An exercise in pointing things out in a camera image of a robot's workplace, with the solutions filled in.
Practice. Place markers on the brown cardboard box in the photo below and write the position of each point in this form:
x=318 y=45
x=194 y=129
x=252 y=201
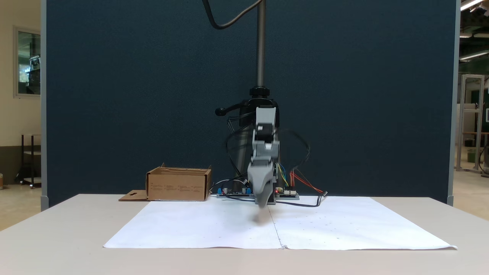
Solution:
x=175 y=187

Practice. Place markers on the dark blue partition panel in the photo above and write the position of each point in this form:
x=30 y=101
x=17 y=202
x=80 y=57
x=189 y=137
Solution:
x=133 y=95

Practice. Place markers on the aluminium frame rack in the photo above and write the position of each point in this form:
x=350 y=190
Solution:
x=463 y=114

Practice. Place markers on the fluorescent ceiling light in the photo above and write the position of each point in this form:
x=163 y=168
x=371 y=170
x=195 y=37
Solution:
x=473 y=55
x=470 y=4

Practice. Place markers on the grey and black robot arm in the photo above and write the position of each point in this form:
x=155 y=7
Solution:
x=265 y=116

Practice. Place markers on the black metal shelf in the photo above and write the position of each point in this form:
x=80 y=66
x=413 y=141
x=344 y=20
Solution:
x=32 y=164

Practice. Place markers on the threaded metal stand pole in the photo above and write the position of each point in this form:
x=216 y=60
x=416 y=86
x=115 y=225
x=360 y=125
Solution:
x=261 y=46

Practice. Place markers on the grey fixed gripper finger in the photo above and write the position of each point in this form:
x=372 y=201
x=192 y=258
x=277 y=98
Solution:
x=263 y=191

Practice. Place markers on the blue circuit board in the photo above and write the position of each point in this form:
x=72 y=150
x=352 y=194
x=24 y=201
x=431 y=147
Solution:
x=233 y=193

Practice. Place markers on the white paper sheet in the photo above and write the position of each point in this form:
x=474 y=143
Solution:
x=344 y=225

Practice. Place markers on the framed window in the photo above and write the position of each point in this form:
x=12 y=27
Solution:
x=28 y=65

